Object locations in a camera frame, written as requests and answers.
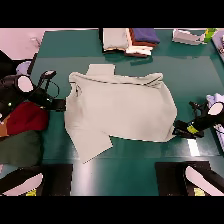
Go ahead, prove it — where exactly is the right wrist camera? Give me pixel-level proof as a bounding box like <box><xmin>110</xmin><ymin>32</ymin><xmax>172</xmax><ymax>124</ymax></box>
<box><xmin>188</xmin><ymin>100</ymin><xmax>209</xmax><ymax>118</ymax></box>

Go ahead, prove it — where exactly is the purple folded garment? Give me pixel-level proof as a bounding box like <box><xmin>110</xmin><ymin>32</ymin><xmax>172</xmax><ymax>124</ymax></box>
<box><xmin>132</xmin><ymin>28</ymin><xmax>161</xmax><ymax>45</ymax></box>

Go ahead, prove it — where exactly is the orange garment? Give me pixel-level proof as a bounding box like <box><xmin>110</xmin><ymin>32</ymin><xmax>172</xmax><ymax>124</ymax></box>
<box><xmin>0</xmin><ymin>121</ymin><xmax>9</xmax><ymax>138</ymax></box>

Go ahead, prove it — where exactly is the beige shirt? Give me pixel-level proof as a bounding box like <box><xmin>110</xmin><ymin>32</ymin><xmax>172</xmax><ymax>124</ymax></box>
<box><xmin>63</xmin><ymin>63</ymin><xmax>178</xmax><ymax>165</ymax></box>

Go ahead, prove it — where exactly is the cream folded garment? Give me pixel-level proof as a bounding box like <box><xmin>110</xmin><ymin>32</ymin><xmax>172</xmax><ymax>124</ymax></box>
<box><xmin>102</xmin><ymin>28</ymin><xmax>131</xmax><ymax>54</ymax></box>

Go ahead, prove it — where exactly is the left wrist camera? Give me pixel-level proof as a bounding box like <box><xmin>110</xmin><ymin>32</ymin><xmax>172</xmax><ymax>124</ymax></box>
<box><xmin>39</xmin><ymin>69</ymin><xmax>58</xmax><ymax>88</ymax></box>

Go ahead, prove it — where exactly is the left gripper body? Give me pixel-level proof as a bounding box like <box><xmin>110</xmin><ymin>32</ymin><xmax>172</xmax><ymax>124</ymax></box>
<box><xmin>49</xmin><ymin>98</ymin><xmax>67</xmax><ymax>113</ymax></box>

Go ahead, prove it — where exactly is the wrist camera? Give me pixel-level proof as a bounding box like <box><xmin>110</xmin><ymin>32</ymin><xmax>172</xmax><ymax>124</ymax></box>
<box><xmin>39</xmin><ymin>69</ymin><xmax>58</xmax><ymax>88</ymax></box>
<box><xmin>188</xmin><ymin>100</ymin><xmax>209</xmax><ymax>118</ymax></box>

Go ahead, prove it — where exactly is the black cable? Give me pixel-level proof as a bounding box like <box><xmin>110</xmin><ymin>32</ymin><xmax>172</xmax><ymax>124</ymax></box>
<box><xmin>44</xmin><ymin>79</ymin><xmax>61</xmax><ymax>100</ymax></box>

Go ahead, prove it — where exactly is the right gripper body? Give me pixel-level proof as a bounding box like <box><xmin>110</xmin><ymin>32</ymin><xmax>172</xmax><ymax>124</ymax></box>
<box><xmin>172</xmin><ymin>119</ymin><xmax>205</xmax><ymax>140</ymax></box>

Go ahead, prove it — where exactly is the dark green garment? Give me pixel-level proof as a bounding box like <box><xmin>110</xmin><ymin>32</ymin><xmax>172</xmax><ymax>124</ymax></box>
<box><xmin>0</xmin><ymin>129</ymin><xmax>45</xmax><ymax>168</ymax></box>

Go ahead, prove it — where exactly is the white box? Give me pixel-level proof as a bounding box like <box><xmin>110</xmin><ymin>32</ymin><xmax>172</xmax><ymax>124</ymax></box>
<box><xmin>172</xmin><ymin>28</ymin><xmax>205</xmax><ymax>46</ymax></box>

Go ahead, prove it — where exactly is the green object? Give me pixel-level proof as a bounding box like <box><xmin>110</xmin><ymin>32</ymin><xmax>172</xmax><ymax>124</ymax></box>
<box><xmin>203</xmin><ymin>28</ymin><xmax>218</xmax><ymax>43</ymax></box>

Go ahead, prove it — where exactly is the brown folded garment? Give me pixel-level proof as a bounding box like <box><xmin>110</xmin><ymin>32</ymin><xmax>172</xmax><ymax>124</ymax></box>
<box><xmin>129</xmin><ymin>28</ymin><xmax>158</xmax><ymax>49</ymax></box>

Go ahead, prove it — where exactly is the red garment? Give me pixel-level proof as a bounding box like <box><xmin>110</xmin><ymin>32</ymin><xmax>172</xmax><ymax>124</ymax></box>
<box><xmin>5</xmin><ymin>101</ymin><xmax>51</xmax><ymax>136</ymax></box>

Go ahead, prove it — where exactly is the white folded garment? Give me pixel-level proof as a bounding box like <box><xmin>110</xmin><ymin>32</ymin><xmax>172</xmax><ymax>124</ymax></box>
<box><xmin>125</xmin><ymin>44</ymin><xmax>154</xmax><ymax>57</ymax></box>

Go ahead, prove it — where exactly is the pale lilac garment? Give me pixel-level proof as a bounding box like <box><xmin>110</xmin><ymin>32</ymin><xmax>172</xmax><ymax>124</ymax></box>
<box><xmin>211</xmin><ymin>30</ymin><xmax>224</xmax><ymax>63</ymax></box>

